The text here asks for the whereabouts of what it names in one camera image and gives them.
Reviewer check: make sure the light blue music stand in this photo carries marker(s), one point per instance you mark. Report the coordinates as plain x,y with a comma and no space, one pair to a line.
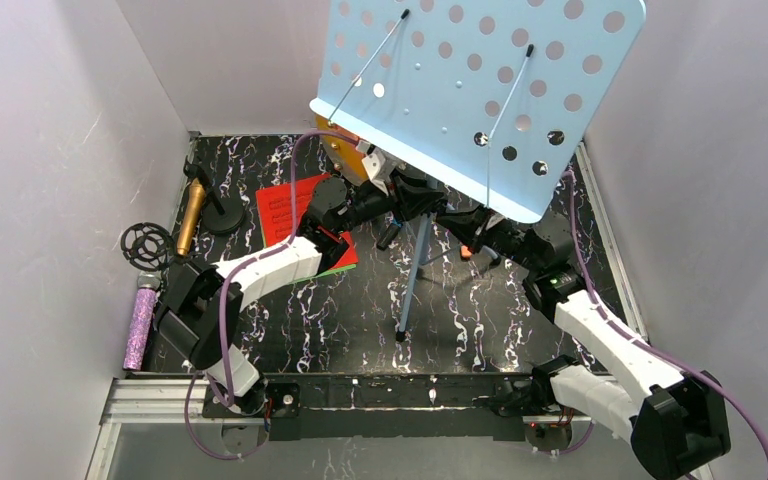
489,97

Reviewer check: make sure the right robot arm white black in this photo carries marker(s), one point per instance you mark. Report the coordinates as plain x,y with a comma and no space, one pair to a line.
673,421

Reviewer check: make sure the gold microphone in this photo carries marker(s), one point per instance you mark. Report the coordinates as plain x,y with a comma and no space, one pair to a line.
194,205

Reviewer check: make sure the red sheet music page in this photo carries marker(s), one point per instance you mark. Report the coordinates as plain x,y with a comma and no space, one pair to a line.
273,203

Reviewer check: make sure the purple glitter microphone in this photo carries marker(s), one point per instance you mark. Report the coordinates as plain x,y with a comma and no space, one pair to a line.
148,286

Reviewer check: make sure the black shock-mount tripod stand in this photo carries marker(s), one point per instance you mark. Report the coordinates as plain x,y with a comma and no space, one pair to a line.
147,246

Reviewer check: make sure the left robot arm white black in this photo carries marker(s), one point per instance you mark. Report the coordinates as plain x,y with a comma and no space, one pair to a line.
202,303

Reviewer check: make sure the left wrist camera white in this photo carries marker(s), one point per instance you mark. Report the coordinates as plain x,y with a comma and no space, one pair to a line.
379,165

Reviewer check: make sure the aluminium frame rail base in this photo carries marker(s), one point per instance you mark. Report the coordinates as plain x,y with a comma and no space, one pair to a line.
291,407

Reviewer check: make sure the round three-drawer storage box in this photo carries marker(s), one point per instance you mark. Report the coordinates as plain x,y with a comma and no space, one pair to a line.
345,156

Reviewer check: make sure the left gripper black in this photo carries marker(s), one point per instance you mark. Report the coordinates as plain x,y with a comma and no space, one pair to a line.
408,201

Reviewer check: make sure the black blue marker pen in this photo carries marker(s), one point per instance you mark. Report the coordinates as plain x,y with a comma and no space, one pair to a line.
388,236

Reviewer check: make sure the green sheet music page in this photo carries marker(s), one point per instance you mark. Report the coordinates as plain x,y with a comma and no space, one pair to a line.
348,260

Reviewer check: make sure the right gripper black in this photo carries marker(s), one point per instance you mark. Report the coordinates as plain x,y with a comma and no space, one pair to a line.
484,234

